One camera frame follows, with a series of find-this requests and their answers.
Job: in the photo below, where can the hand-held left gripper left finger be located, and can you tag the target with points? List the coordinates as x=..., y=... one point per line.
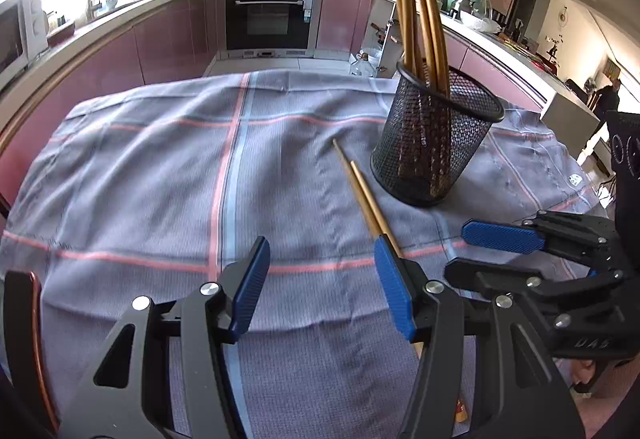
x=250, y=284

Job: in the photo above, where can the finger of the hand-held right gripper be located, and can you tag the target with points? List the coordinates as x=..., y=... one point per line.
x=500, y=235
x=575, y=304

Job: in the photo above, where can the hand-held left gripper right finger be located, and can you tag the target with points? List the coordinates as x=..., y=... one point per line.
x=392, y=289

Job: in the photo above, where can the black mesh utensil holder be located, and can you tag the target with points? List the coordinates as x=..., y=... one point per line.
x=425, y=159

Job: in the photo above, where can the bunch of wooden chopsticks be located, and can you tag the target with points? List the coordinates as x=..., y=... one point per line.
x=406, y=9

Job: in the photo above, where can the person's right hand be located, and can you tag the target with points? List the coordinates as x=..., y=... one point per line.
x=580, y=374

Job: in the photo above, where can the checked grey tablecloth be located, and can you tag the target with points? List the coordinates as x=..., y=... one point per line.
x=150, y=179

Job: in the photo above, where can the clear plastic bottle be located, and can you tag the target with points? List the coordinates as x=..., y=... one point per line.
x=365, y=65

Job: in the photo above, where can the pink kitchen cabinets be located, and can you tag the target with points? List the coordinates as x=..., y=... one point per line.
x=170, y=34

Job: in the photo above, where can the built-in black oven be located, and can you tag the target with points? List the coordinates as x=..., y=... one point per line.
x=270, y=19

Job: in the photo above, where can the white microwave oven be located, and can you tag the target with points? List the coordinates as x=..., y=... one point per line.
x=15, y=34

